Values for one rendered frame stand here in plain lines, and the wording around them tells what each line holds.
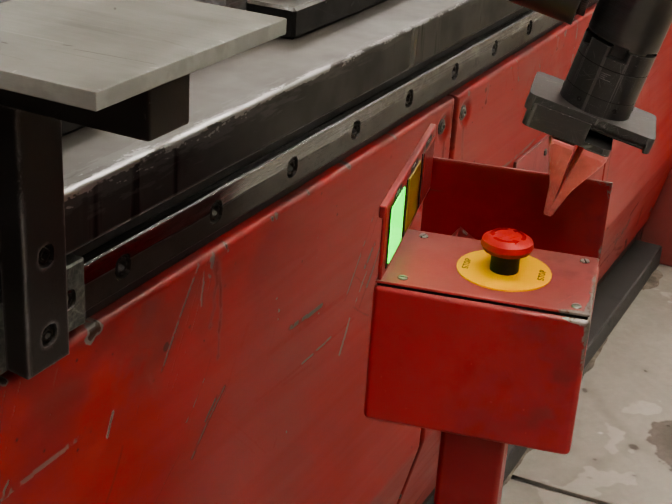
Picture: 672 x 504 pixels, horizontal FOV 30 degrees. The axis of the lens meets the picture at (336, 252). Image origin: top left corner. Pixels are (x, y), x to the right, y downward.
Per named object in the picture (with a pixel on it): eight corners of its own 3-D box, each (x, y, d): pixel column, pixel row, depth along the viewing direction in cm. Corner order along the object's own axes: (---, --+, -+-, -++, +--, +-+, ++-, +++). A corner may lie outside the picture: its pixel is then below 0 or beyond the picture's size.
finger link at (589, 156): (498, 177, 106) (538, 77, 102) (577, 208, 106) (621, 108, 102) (487, 206, 100) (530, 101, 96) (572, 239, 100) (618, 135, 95)
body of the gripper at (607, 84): (529, 90, 103) (563, 6, 99) (647, 135, 102) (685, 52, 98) (520, 114, 97) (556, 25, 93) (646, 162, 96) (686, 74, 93)
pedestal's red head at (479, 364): (569, 457, 94) (604, 239, 87) (362, 419, 97) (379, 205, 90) (588, 338, 112) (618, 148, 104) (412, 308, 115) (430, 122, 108)
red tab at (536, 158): (521, 214, 166) (528, 165, 163) (507, 210, 167) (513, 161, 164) (557, 180, 178) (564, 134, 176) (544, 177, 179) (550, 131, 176)
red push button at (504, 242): (526, 293, 93) (532, 249, 92) (473, 284, 94) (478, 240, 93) (532, 271, 97) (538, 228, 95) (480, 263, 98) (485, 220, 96)
